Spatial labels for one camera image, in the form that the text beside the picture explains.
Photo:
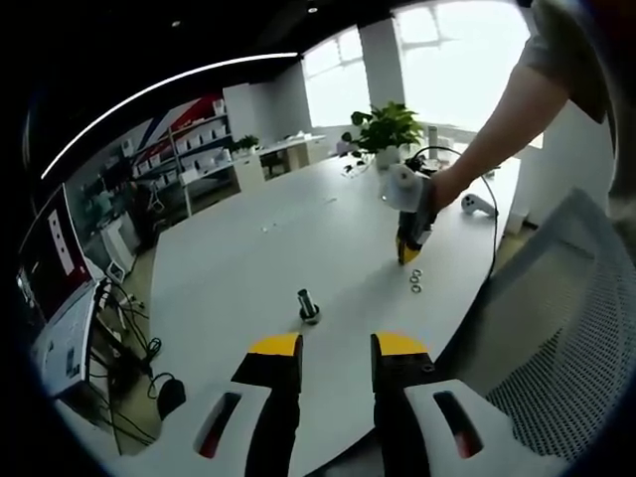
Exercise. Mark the small green plant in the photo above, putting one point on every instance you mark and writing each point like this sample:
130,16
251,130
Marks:
246,144

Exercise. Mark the dark metal washer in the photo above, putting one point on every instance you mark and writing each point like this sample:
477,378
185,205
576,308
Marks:
410,285
411,273

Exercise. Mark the white handheld controller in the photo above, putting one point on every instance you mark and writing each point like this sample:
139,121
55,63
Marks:
477,205

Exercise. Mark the green potted plant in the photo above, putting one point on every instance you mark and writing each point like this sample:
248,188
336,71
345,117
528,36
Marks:
387,129

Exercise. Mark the ceiling light strip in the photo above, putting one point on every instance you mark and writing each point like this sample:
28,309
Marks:
149,89

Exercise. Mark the metal shelf with white bins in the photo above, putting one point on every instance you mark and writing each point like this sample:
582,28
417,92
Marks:
199,139

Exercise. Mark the person's right hand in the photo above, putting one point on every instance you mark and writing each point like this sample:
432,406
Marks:
449,189

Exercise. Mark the white low cabinet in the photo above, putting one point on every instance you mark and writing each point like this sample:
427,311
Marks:
288,154

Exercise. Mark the grey mesh office chair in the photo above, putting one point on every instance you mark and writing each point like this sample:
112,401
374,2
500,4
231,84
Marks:
556,318

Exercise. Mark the open laptop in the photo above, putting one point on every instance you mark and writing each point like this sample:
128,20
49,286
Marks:
59,248

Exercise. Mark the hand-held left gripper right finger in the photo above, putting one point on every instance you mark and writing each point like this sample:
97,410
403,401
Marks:
402,367

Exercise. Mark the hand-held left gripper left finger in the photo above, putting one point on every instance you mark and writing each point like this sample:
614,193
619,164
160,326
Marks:
270,367

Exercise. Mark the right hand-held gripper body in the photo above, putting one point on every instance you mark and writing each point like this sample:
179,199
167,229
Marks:
402,189

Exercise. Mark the metal threaded stud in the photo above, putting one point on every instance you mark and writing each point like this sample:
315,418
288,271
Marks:
305,300

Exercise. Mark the white floor appliance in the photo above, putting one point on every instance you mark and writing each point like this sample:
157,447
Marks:
118,246

